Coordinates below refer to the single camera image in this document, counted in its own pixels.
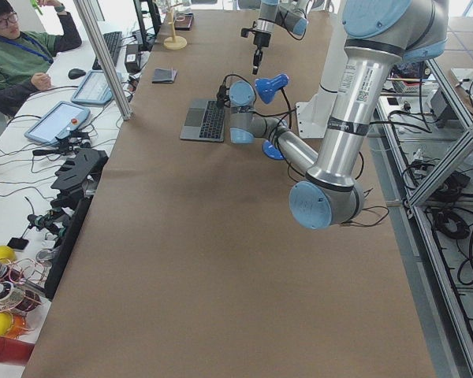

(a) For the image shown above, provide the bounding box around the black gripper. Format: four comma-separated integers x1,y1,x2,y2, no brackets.
240,27,271,75
216,74,231,109

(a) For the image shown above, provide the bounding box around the copper wire basket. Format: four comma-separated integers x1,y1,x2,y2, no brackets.
0,262,49,339

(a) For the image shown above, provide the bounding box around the far blue teach pendant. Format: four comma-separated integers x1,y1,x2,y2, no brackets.
71,70,113,106

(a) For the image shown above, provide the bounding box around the folded grey cloth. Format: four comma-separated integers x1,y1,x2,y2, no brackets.
151,68,177,83

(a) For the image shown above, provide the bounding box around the red cylinder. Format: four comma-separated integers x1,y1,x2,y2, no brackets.
0,336,35,366

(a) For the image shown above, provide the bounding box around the upper yellow ball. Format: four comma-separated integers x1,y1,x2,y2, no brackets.
0,245,17,264

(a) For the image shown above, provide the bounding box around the near blue teach pendant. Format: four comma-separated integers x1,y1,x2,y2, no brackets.
24,101,90,144

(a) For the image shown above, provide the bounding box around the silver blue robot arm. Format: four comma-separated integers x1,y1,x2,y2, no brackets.
217,1,449,229
240,1,325,75

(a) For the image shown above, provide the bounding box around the black computer mouse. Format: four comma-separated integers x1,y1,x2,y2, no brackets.
68,69,86,80

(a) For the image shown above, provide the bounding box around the aluminium frame post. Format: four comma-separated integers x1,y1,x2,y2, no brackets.
73,0,132,121

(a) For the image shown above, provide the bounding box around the grey laptop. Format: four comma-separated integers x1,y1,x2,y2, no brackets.
180,97,225,143

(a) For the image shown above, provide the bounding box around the blue desk lamp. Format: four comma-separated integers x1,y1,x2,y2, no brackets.
255,73,292,161

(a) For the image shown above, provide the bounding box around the dark wooden tray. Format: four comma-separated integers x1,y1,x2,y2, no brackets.
174,13,194,31

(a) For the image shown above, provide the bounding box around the black power adapter box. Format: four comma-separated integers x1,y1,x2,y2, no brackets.
125,43,141,73

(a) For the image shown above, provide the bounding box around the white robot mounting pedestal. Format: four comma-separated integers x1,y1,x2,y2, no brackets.
296,0,348,139

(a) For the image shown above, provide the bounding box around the blue teach pendant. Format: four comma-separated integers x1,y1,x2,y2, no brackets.
71,70,113,106
24,101,90,144

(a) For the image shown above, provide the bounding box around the black computer keyboard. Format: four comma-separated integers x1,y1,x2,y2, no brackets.
102,31,122,67

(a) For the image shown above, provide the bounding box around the small black square pad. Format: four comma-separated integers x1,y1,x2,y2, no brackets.
7,237,29,250

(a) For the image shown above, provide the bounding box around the wooden stand with round base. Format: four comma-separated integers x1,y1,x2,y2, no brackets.
163,2,188,50

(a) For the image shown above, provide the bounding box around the person in green jacket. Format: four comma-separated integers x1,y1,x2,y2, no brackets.
0,1,82,117

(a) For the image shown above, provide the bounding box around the black plastic rack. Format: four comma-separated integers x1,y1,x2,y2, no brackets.
44,148,108,300

